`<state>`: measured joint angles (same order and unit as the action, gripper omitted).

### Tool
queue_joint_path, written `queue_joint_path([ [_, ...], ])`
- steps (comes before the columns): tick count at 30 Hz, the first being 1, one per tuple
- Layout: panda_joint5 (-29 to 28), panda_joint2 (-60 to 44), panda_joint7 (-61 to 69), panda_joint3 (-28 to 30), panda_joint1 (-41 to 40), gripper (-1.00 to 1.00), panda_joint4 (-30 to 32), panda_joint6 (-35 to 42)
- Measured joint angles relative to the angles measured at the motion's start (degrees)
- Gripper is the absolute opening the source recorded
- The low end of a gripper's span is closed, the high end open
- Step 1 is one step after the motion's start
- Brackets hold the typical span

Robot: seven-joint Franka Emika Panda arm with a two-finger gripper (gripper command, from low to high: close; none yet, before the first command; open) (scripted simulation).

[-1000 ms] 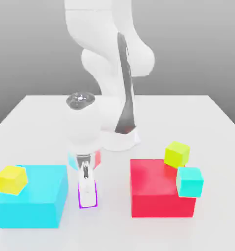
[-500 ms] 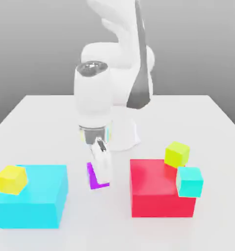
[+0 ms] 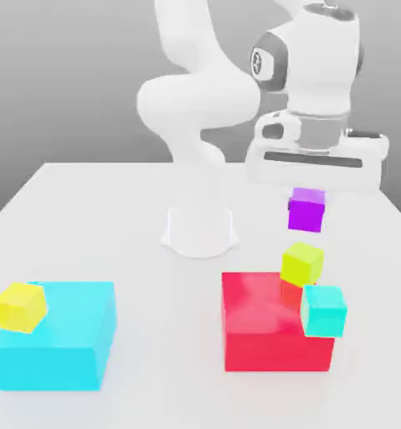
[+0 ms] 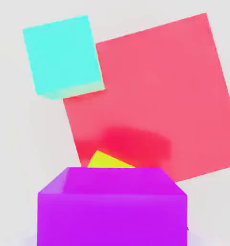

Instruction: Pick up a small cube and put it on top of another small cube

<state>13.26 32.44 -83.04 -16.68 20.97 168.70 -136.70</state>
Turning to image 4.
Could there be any large red box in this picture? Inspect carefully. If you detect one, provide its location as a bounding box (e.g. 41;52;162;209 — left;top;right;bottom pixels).
62;12;230;183

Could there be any small cyan cube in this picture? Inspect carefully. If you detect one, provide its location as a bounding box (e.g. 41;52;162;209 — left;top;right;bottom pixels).
22;14;106;100

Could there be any small yellow cube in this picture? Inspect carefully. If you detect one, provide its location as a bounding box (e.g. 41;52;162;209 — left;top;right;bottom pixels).
87;149;136;169

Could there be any small purple cube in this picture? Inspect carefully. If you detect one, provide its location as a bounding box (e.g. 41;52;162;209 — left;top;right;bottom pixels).
37;167;188;246

